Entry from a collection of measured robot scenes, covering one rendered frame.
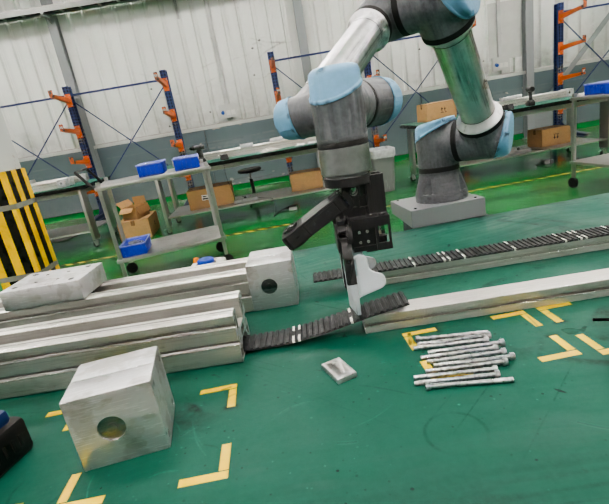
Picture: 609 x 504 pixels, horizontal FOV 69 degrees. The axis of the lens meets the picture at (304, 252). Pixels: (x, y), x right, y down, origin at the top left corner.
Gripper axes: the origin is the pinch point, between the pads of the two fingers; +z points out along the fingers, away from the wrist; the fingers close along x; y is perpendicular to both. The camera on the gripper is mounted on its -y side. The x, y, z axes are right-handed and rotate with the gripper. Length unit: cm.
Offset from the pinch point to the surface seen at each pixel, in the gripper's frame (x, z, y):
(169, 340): -5.0, 0.0, -28.9
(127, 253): 280, 54, -159
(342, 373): -12.8, 5.3, -3.3
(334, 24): 779, -168, 85
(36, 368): -5, 1, -51
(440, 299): 0.2, 2.7, 14.6
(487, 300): -2.0, 3.1, 21.4
